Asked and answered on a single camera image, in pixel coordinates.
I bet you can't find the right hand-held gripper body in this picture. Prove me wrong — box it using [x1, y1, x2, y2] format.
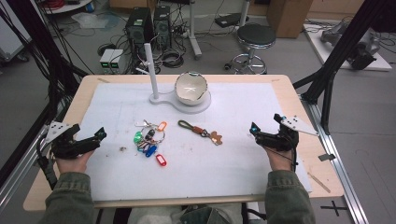
[255, 115, 319, 153]

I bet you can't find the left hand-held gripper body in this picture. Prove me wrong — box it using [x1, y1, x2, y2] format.
[45, 120, 101, 161]

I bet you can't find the key ring with coloured tags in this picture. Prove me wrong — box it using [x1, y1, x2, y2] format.
[134, 119, 168, 168]

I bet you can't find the person's right hand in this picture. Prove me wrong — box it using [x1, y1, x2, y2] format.
[263, 145, 295, 173]

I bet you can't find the person's left hand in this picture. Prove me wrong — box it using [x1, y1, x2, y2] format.
[55, 149, 95, 175]

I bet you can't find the white table mat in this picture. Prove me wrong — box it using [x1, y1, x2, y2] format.
[76, 82, 313, 202]

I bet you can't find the thin wooden stick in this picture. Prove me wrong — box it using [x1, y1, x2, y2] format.
[306, 171, 332, 194]

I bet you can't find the white power supply box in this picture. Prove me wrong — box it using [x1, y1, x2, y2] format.
[99, 49, 115, 75]
[110, 49, 125, 75]

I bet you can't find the white eggshell bowl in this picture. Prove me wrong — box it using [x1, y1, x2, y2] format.
[175, 71, 208, 105]

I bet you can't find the black round stool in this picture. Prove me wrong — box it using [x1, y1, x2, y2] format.
[224, 23, 277, 75]

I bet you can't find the wooden cabinet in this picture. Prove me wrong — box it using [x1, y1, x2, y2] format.
[266, 0, 314, 39]

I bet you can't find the grey machine part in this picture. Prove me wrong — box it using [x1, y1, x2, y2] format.
[320, 21, 381, 71]

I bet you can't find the flat black box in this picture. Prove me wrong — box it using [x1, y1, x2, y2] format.
[214, 12, 250, 29]

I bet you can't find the person's lap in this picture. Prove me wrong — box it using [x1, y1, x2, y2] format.
[127, 202, 250, 224]

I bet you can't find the clear plastic bag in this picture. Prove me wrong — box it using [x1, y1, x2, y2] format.
[71, 12, 110, 30]

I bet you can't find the large black computer tower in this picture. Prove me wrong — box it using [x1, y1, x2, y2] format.
[125, 7, 154, 61]

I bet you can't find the white desk leg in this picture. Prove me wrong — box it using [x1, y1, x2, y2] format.
[187, 0, 204, 61]

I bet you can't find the white board on floor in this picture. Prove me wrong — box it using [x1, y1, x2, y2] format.
[303, 19, 393, 73]

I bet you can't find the small black computer tower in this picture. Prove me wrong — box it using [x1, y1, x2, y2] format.
[152, 5, 173, 49]

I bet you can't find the right hand-held gripper cable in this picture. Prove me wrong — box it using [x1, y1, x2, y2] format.
[290, 148, 299, 173]

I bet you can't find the hand-held gripper cable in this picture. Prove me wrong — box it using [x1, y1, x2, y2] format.
[290, 148, 299, 173]
[35, 136, 60, 190]

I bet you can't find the left hand-held gripper cable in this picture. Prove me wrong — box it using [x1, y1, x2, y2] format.
[35, 136, 60, 190]

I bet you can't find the aluminium rail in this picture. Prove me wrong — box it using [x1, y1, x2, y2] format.
[299, 92, 371, 224]
[0, 102, 68, 216]

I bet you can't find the black metal frame strut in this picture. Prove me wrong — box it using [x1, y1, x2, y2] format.
[0, 0, 90, 104]
[292, 0, 396, 135]

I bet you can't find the bundle of floor cables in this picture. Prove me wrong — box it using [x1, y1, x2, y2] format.
[155, 46, 185, 69]

